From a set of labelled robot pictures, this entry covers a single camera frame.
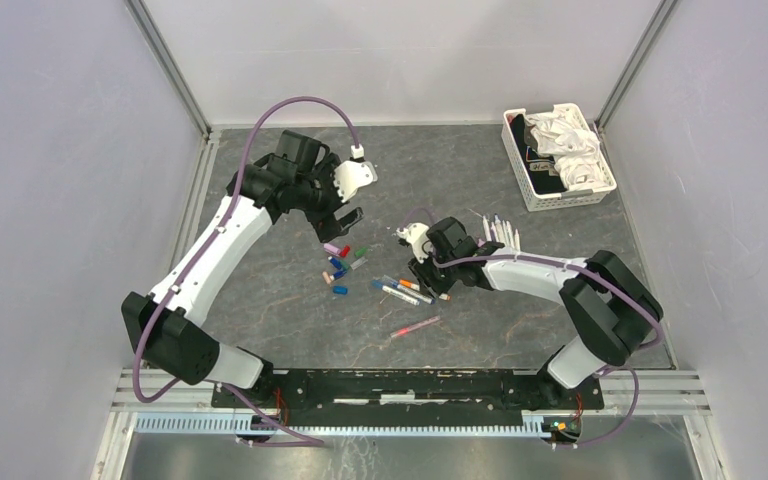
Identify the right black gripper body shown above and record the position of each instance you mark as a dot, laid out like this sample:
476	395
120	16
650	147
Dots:
438	278

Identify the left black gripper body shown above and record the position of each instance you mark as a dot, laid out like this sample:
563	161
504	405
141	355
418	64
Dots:
325	201

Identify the purple highlighter cap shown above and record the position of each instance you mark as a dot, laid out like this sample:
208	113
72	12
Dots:
331	249

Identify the red thin pen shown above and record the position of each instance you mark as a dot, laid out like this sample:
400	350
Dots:
414	327

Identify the orange cap marker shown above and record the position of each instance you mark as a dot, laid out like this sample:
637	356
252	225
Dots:
416	287

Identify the light blue cap marker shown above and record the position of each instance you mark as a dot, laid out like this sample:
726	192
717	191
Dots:
395	293

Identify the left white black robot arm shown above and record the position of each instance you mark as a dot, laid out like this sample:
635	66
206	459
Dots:
165	326

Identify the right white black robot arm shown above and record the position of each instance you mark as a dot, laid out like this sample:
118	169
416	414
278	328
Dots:
613	313

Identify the clear cap blue pen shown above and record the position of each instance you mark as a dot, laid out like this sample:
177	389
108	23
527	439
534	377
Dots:
407	290

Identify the white plastic basket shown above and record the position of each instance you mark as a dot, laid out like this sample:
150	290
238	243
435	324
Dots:
539	183

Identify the crumpled white cloth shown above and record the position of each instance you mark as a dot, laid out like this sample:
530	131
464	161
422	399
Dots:
564	135

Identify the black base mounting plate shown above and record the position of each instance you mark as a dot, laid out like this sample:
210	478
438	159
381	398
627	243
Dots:
419	397

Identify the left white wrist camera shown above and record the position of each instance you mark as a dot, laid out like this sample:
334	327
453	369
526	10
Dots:
350	176

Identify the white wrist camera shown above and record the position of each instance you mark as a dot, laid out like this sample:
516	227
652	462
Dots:
415	236
350	176

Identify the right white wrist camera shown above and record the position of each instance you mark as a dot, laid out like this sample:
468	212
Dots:
415	236

